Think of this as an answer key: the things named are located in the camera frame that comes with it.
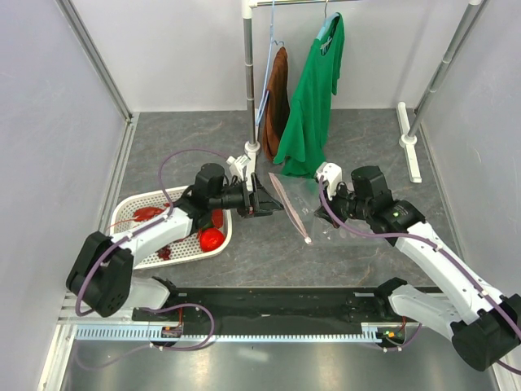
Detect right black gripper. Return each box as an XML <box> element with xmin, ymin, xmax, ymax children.
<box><xmin>314</xmin><ymin>180</ymin><xmax>371</xmax><ymax>229</ymax></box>

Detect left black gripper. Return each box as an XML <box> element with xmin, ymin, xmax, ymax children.
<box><xmin>209</xmin><ymin>173</ymin><xmax>283</xmax><ymax>218</ymax></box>

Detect clear zip top bag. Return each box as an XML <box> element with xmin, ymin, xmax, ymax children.
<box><xmin>269</xmin><ymin>173</ymin><xmax>376</xmax><ymax>248</ymax></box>

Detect red toy lobster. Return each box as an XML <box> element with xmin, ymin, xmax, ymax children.
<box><xmin>106</xmin><ymin>203</ymin><xmax>224</xmax><ymax>239</ymax></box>

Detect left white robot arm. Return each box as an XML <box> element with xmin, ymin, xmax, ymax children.
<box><xmin>66</xmin><ymin>163</ymin><xmax>283</xmax><ymax>320</ymax></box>

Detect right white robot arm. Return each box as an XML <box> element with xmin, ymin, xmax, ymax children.
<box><xmin>314</xmin><ymin>162</ymin><xmax>520</xmax><ymax>375</ymax></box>

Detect green toy avocado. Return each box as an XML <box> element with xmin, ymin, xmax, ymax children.
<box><xmin>197</xmin><ymin>215</ymin><xmax>214</xmax><ymax>231</ymax></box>

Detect red toy tomato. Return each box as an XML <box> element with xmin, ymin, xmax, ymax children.
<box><xmin>199</xmin><ymin>227</ymin><xmax>225</xmax><ymax>253</ymax></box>

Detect green t-shirt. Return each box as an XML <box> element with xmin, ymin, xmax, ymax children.
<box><xmin>274</xmin><ymin>12</ymin><xmax>345</xmax><ymax>178</ymax></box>

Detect brown hanging cloth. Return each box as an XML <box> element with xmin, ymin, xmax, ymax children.
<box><xmin>261</xmin><ymin>47</ymin><xmax>290</xmax><ymax>162</ymax></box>

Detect dark red toy grapes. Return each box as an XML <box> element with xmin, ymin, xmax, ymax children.
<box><xmin>156</xmin><ymin>245</ymin><xmax>172</xmax><ymax>261</ymax></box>

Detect metal clothes rack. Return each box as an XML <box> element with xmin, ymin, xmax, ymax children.
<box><xmin>241</xmin><ymin>1</ymin><xmax>487</xmax><ymax>190</ymax></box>

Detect white perforated plastic basket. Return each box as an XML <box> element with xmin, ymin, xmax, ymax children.
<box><xmin>107</xmin><ymin>191</ymin><xmax>233</xmax><ymax>270</ymax></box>

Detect light blue clothes hanger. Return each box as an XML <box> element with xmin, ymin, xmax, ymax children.
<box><xmin>316</xmin><ymin>0</ymin><xmax>339</xmax><ymax>39</ymax></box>

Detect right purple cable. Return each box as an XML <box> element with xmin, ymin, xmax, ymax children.
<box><xmin>317</xmin><ymin>174</ymin><xmax>521</xmax><ymax>376</ymax></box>

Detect purple cable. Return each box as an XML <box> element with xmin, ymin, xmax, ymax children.
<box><xmin>72</xmin><ymin>147</ymin><xmax>233</xmax><ymax>317</ymax></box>
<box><xmin>317</xmin><ymin>174</ymin><xmax>521</xmax><ymax>376</ymax></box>

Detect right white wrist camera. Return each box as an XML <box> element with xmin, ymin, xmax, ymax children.
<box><xmin>314</xmin><ymin>162</ymin><xmax>342</xmax><ymax>200</ymax></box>

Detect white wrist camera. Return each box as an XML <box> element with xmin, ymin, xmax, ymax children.
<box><xmin>314</xmin><ymin>162</ymin><xmax>342</xmax><ymax>200</ymax></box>
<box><xmin>226</xmin><ymin>155</ymin><xmax>251</xmax><ymax>182</ymax></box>

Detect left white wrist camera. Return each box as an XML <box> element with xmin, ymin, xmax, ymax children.
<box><xmin>226</xmin><ymin>155</ymin><xmax>251</xmax><ymax>182</ymax></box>

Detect blue wire hanger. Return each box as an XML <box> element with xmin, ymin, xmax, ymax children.
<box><xmin>255</xmin><ymin>0</ymin><xmax>284</xmax><ymax>127</ymax></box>

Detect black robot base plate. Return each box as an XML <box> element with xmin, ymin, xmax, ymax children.
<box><xmin>165</xmin><ymin>287</ymin><xmax>402</xmax><ymax>334</ymax></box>

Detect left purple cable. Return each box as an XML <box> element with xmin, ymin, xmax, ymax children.
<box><xmin>72</xmin><ymin>147</ymin><xmax>233</xmax><ymax>317</ymax></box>

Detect slotted cable duct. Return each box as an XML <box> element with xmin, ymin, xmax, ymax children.
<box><xmin>74</xmin><ymin>324</ymin><xmax>383</xmax><ymax>343</ymax></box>

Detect aluminium frame post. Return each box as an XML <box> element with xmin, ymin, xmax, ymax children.
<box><xmin>55</xmin><ymin>0</ymin><xmax>135</xmax><ymax>123</ymax></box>

